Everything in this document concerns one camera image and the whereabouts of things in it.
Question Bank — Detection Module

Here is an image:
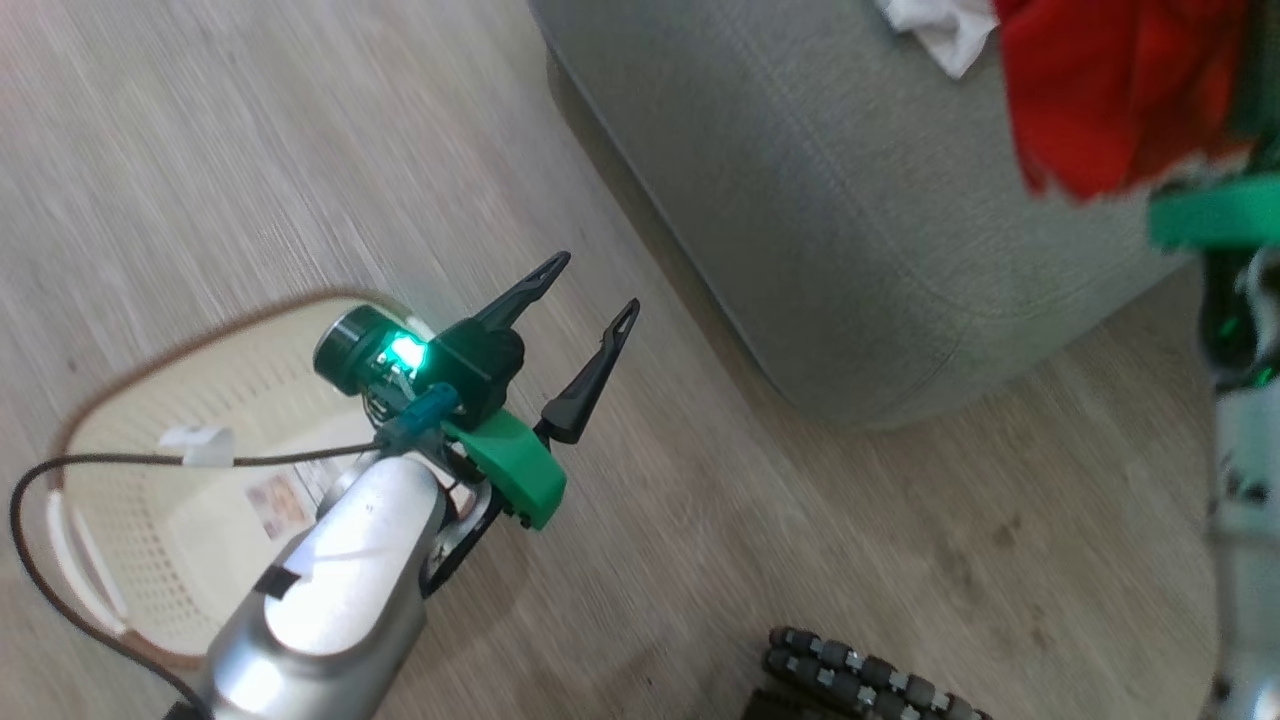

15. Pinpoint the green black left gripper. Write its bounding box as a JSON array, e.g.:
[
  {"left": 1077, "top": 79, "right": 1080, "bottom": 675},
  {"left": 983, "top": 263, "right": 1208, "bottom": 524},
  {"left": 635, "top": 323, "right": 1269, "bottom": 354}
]
[{"left": 313, "top": 251, "right": 642, "bottom": 532}]

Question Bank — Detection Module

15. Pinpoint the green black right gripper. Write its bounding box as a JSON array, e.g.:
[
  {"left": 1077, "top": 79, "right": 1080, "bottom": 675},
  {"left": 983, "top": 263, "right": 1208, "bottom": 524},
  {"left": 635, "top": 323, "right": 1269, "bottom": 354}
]
[{"left": 1146, "top": 140, "right": 1280, "bottom": 391}]

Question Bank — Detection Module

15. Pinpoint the red cloth garment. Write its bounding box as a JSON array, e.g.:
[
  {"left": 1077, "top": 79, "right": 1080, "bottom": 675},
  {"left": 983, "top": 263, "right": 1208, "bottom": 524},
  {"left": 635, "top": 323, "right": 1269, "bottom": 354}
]
[{"left": 992, "top": 0, "right": 1263, "bottom": 203}]

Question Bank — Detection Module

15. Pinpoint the grey fabric sofa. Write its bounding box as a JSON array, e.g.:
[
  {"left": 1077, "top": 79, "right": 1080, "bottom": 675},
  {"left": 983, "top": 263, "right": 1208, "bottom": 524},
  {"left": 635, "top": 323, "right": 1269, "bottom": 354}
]
[{"left": 527, "top": 0, "right": 1216, "bottom": 429}]

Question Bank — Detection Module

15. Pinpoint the white cloth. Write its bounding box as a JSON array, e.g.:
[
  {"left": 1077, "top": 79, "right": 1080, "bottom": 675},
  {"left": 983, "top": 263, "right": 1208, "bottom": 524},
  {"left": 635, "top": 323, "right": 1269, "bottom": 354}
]
[{"left": 875, "top": 0, "right": 1001, "bottom": 81}]

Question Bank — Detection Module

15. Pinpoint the paper label sticker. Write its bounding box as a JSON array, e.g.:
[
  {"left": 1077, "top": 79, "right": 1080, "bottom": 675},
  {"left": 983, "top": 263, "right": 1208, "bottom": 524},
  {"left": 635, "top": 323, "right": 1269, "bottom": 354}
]
[{"left": 245, "top": 472, "right": 316, "bottom": 541}]

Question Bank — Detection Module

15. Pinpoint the white plastic brown-rimmed laundry basket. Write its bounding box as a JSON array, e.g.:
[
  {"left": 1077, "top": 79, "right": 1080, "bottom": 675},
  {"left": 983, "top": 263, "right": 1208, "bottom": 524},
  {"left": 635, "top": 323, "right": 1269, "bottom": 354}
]
[{"left": 45, "top": 290, "right": 441, "bottom": 673}]

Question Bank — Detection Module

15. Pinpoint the blue cable connector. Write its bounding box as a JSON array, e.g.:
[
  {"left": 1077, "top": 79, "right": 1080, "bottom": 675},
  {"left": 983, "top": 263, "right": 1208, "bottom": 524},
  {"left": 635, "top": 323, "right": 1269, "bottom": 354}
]
[{"left": 377, "top": 384, "right": 463, "bottom": 453}]

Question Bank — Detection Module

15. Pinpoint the white cable tag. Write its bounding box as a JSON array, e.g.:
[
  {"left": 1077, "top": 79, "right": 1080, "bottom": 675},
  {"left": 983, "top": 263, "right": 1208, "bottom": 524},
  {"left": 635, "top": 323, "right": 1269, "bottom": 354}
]
[{"left": 158, "top": 425, "right": 237, "bottom": 469}]

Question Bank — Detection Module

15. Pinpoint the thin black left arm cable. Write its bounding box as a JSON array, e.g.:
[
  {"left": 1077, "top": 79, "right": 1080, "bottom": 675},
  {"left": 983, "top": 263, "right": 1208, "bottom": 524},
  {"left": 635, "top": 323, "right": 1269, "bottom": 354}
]
[{"left": 9, "top": 440, "right": 386, "bottom": 720}]

